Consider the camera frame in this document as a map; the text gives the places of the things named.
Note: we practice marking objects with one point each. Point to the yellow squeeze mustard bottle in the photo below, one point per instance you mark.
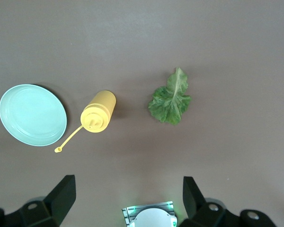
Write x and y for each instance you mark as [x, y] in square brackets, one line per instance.
[99, 111]

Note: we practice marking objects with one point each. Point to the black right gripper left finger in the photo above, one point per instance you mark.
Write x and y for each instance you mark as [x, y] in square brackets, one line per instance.
[52, 208]

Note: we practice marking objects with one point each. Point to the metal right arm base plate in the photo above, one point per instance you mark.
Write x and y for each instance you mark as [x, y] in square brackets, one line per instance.
[126, 212]

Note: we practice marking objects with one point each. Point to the mint green plate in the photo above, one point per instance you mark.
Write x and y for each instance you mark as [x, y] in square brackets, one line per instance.
[30, 116]

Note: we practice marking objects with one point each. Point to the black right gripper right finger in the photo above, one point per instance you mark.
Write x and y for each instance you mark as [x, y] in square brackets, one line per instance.
[203, 215]

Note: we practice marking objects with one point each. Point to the green lettuce leaf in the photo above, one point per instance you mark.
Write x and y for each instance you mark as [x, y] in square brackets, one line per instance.
[170, 106]

